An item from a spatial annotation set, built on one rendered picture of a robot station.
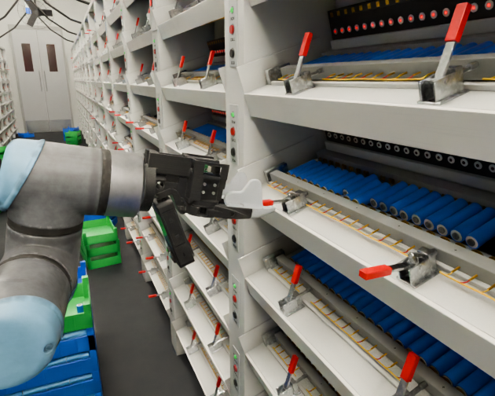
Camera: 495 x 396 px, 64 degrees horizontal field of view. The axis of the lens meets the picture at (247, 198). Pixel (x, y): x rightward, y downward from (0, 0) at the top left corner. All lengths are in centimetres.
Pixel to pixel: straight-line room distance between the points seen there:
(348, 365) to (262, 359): 34
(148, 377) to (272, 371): 89
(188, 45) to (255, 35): 71
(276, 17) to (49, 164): 50
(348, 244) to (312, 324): 21
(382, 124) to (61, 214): 40
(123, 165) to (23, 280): 18
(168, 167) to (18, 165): 18
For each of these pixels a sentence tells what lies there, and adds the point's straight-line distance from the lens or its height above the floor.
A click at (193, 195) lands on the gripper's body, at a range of 56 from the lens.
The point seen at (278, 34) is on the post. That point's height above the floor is 120.
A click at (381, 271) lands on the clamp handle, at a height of 93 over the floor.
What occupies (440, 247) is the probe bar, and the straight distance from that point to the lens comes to 50.
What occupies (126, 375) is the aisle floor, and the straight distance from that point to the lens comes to 178.
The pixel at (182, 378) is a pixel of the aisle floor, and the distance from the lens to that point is 173.
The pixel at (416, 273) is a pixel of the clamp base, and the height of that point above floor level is 92.
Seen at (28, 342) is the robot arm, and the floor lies 88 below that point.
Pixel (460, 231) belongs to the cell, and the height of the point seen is 95.
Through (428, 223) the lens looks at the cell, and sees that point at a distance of 56.
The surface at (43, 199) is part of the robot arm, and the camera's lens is 53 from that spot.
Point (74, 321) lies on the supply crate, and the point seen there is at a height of 43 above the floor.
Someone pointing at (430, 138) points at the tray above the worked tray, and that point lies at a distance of 44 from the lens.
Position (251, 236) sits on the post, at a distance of 85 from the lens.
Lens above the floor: 112
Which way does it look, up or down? 17 degrees down
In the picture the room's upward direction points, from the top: straight up
